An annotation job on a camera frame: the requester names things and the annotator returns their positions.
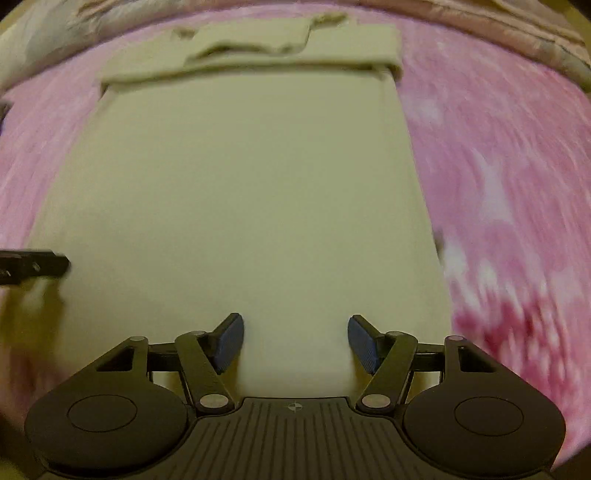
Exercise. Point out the cream long-sleeved garment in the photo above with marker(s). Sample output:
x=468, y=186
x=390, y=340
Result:
x=240, y=184

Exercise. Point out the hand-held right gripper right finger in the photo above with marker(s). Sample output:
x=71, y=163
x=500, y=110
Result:
x=363, y=342

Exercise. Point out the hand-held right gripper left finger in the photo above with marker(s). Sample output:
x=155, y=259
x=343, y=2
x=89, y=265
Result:
x=230, y=340

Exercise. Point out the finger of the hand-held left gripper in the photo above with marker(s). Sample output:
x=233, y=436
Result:
x=32, y=266

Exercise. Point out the pink patterned blanket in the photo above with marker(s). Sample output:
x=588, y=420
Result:
x=498, y=161

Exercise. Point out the beige duvet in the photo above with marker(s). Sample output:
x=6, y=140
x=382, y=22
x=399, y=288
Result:
x=41, y=41

